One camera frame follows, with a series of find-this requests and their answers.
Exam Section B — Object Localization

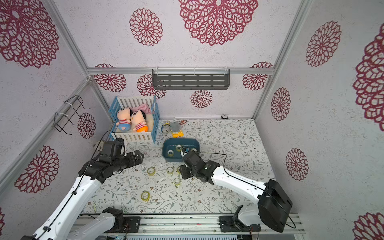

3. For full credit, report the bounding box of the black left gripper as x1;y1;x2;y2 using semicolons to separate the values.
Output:
112;149;145;173

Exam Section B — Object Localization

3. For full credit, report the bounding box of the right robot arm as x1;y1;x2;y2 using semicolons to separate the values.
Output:
180;148;293;233

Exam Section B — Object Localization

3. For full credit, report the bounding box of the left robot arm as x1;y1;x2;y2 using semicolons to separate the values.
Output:
22;138;144;240

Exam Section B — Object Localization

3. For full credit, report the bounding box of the green patterned tape roll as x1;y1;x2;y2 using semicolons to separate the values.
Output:
174;178;182;186

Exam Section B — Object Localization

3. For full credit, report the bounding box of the large yellow tape roll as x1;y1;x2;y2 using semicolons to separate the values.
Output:
147;167;156;176

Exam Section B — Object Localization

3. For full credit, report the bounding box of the teal plastic storage box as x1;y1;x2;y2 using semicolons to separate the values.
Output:
162;138;200;163

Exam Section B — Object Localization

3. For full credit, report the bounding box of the white and blue toy crib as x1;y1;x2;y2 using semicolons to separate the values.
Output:
109;96;160;144

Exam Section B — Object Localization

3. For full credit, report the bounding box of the orange plush doll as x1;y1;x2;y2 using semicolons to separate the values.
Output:
131;110;149;133

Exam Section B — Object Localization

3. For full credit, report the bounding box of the blue plush doll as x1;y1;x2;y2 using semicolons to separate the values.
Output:
116;108;132;132

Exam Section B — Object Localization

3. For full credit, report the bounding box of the pink blanket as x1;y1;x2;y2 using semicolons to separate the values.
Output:
131;104;152;114

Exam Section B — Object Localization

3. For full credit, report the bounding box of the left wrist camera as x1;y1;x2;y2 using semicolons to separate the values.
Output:
101;138;126;158

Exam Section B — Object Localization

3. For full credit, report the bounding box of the metal base rail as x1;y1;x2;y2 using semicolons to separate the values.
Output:
124;214;306;239

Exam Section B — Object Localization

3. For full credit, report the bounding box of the black wire wall rack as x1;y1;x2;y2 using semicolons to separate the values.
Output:
53;94;90;136

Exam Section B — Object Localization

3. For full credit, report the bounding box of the grey wall shelf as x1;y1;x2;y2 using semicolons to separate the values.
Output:
152;69;230;90

